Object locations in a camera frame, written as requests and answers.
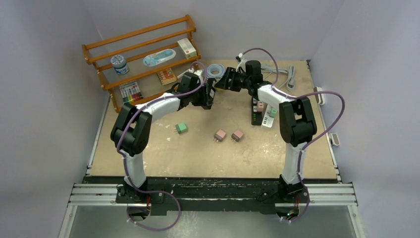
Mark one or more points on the white wall clip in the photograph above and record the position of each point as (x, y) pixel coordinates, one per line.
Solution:
(334, 139)
(320, 100)

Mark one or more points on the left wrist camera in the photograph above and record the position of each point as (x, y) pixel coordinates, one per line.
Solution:
(198, 72)

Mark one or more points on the orange snack packet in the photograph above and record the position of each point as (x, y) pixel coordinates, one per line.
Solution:
(166, 76)

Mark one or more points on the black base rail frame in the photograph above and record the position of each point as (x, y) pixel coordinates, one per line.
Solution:
(211, 195)

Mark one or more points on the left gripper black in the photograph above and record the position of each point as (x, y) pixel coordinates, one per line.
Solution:
(205, 100)

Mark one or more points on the pink USB charger plug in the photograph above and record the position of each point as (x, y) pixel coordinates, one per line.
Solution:
(220, 135)

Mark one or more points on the white blue round jar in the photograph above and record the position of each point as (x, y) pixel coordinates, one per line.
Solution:
(119, 64)

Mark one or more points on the white power strip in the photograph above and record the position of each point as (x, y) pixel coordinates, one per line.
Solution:
(267, 122)

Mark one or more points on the long black power strip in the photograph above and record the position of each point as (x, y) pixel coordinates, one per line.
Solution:
(256, 117)

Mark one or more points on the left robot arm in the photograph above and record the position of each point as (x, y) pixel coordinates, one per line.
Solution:
(132, 128)

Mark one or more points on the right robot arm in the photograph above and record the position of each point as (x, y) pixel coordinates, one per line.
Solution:
(297, 123)

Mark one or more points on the blue toothbrush package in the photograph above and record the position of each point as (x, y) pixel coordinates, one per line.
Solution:
(159, 57)

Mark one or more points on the white red box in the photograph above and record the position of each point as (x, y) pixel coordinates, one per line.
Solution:
(187, 48)

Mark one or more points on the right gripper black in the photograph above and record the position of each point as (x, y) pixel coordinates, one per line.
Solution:
(231, 74)

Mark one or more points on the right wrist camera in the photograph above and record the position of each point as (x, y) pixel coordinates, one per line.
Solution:
(241, 60)

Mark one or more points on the coloured marker pack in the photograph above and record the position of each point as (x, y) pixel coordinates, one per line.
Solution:
(130, 92)

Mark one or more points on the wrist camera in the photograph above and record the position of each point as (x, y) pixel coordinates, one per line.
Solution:
(241, 60)
(198, 72)

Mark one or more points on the wooden shelf rack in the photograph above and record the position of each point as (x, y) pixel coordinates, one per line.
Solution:
(134, 46)

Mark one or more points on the green plug on white strip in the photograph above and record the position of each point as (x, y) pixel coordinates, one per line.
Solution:
(273, 113)

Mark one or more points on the upper white wall clip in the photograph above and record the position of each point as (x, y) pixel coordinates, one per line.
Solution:
(320, 100)

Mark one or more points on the lower white wall clip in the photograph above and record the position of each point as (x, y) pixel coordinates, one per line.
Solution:
(334, 139)

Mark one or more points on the red white pen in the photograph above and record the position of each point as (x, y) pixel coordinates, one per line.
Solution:
(180, 75)

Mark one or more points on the green USB charger plug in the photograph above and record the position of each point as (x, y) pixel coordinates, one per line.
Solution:
(181, 128)

